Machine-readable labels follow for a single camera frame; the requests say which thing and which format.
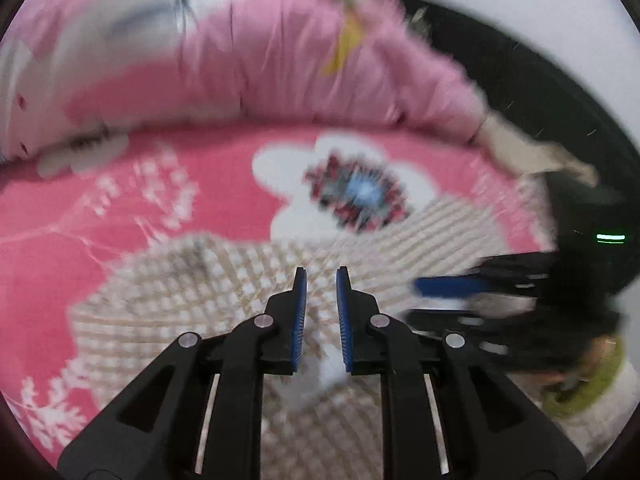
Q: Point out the beige white houndstooth sweater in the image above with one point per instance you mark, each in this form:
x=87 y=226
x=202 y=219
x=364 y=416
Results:
x=318 y=423

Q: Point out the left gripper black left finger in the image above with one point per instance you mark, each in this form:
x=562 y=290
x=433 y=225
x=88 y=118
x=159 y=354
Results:
x=195 y=411

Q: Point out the pink floral bed blanket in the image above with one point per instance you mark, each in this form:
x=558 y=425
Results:
x=110 y=250

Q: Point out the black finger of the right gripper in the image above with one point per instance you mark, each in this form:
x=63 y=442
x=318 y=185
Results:
x=454 y=286

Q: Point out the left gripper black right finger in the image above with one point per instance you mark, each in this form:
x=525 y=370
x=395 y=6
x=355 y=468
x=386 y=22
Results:
x=447 y=412

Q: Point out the pink cartoon quilt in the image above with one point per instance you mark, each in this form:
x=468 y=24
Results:
x=75 y=67

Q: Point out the black bed headboard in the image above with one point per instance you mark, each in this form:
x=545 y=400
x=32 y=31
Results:
x=548 y=105

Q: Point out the cream beige garment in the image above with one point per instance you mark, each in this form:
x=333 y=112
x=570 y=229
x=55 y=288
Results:
x=518 y=154

